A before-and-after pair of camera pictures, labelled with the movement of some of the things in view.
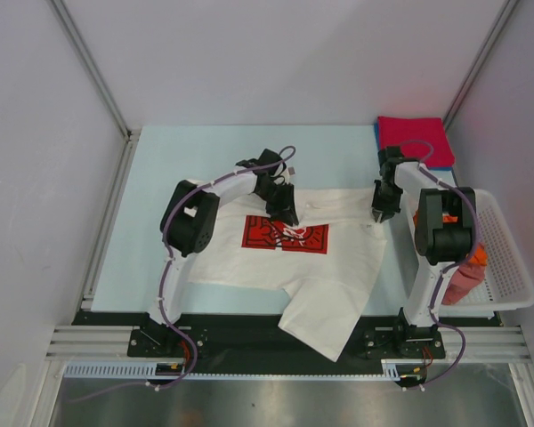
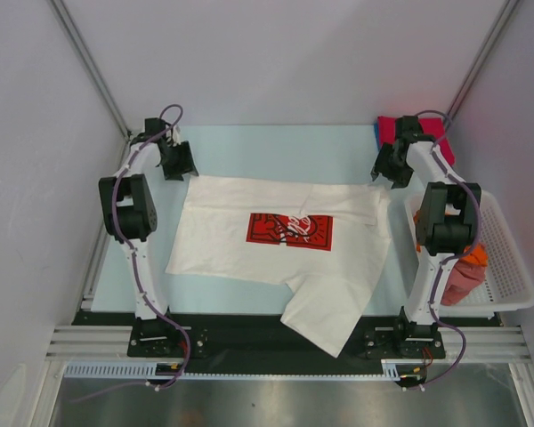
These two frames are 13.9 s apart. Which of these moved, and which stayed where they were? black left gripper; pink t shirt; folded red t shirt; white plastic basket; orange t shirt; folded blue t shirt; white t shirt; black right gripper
Moved: black left gripper; white t shirt; black right gripper
Stayed: folded blue t shirt; white plastic basket; pink t shirt; orange t shirt; folded red t shirt
